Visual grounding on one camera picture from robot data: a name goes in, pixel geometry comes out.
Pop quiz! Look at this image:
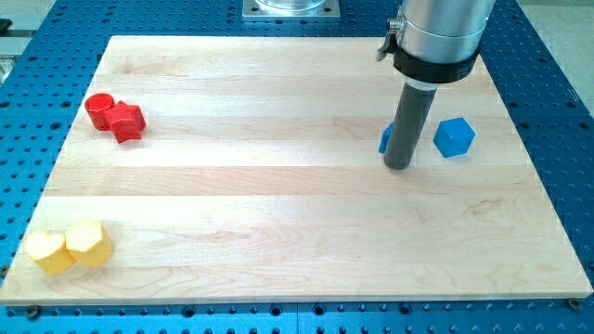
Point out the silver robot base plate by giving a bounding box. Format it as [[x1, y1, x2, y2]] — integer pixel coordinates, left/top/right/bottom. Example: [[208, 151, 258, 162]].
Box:
[[241, 0, 341, 21]]

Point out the red cylinder block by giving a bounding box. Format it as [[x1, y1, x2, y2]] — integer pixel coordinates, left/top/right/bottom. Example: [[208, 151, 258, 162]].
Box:
[[84, 93, 114, 131]]

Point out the yellow heart block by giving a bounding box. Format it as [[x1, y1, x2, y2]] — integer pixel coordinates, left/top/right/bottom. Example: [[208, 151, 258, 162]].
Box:
[[25, 231, 75, 276]]

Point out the red star block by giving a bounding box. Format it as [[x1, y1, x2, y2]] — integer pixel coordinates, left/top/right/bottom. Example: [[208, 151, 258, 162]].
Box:
[[104, 101, 146, 144]]

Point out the light wooden board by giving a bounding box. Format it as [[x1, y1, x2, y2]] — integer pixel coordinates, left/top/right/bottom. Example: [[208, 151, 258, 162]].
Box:
[[1, 36, 592, 305]]

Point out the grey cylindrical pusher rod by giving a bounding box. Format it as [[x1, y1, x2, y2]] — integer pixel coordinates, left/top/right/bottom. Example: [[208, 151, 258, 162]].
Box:
[[383, 80, 438, 170]]

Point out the yellow hexagon block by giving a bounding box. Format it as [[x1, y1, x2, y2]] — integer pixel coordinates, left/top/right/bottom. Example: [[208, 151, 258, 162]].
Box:
[[65, 221, 113, 267]]

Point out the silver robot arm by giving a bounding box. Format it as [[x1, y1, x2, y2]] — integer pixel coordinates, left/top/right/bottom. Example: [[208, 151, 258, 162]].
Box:
[[376, 0, 495, 90]]

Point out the blue block behind rod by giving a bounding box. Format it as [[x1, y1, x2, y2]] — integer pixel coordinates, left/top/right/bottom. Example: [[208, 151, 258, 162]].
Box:
[[378, 122, 393, 154]]

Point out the blue perforated metal table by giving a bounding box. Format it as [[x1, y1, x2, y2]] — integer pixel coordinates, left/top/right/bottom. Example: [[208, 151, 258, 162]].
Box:
[[1, 1, 593, 333]]

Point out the blue hexagon block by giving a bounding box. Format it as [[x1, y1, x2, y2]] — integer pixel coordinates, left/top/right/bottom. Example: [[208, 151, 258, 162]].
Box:
[[433, 117, 475, 158]]

